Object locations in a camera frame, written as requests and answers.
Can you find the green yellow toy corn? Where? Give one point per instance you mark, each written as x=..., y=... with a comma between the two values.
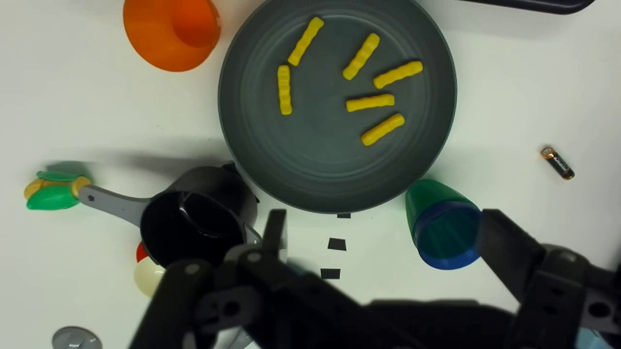
x=51, y=190

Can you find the grey small disc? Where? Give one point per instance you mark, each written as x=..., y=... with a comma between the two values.
x=77, y=337

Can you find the black ridged grill tray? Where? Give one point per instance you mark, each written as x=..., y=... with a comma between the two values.
x=531, y=4

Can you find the dark blue plastic cup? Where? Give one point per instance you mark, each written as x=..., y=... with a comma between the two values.
x=449, y=234

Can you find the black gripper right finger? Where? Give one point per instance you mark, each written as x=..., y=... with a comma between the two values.
x=564, y=296

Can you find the cream small bowl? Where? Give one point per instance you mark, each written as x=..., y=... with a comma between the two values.
x=148, y=277

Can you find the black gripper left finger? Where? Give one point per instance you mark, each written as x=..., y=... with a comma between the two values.
x=187, y=291

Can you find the grey round plate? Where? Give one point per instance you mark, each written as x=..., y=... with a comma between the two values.
x=323, y=161

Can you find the orange plastic cup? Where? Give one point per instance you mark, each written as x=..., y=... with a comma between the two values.
x=168, y=31

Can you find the black tape square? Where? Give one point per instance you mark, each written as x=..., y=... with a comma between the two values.
x=344, y=215
x=331, y=273
x=337, y=242

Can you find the red small plate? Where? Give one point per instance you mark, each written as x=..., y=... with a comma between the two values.
x=143, y=252

